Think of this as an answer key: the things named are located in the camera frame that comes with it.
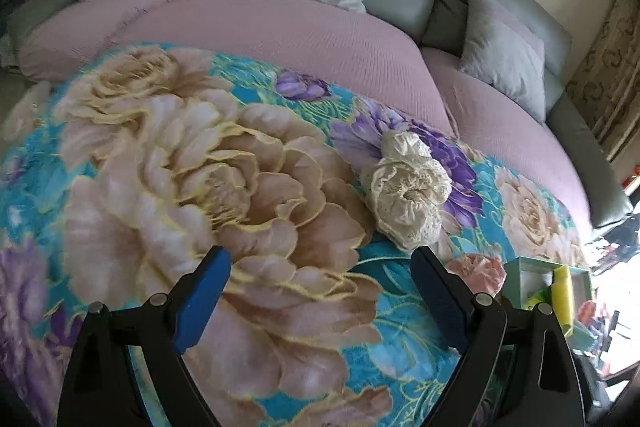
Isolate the cream lace cloth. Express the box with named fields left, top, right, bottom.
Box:
left=361, top=129, right=453, bottom=253

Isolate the yellow green sponge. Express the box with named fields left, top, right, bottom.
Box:
left=550, top=266, right=575, bottom=338

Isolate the lilac sofa seat cover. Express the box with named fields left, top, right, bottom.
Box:
left=20, top=0, right=593, bottom=233

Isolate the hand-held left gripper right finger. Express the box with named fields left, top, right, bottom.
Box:
left=410, top=246, right=587, bottom=427

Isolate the floral blue blanket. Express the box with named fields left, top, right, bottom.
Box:
left=0, top=41, right=593, bottom=427

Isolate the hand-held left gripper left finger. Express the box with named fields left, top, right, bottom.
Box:
left=56, top=245, right=233, bottom=427

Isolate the grey lilac pillow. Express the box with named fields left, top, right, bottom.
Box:
left=457, top=0, right=547, bottom=124

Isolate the beige patterned curtain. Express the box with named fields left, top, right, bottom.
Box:
left=567, top=0, right=640, bottom=158

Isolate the teal cardboard tray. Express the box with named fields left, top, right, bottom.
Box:
left=502, top=257, right=593, bottom=348

